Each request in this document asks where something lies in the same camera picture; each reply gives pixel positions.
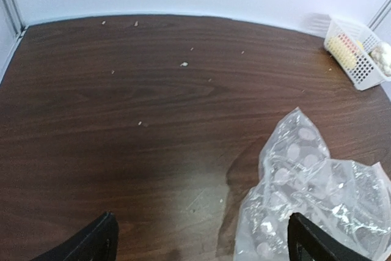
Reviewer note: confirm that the aluminium wall post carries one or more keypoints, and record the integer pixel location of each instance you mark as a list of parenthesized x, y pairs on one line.
[(13, 17), (380, 15)]

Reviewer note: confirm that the left aluminium wall post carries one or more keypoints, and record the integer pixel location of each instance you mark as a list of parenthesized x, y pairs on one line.
[(13, 17)]

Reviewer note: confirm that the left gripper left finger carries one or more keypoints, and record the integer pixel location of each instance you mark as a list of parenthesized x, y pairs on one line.
[(96, 241)]

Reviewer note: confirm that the clear zip top bag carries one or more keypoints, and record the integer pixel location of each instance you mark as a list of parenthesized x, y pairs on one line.
[(348, 200)]

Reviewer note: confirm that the yellow fake banana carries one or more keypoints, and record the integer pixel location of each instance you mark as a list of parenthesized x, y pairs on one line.
[(344, 56)]

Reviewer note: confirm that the orange fake fruit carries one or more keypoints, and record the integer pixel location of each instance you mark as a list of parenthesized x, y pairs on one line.
[(347, 42)]

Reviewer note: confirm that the white plastic basket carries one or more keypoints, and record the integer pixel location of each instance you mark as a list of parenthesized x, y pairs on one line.
[(366, 74)]

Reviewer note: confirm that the white fake garlic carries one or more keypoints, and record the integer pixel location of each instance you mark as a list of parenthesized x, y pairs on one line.
[(381, 55)]

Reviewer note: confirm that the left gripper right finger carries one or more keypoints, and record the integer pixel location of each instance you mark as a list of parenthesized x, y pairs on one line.
[(307, 241)]

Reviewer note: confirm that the right aluminium wall post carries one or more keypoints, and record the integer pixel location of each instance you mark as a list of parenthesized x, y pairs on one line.
[(380, 15)]

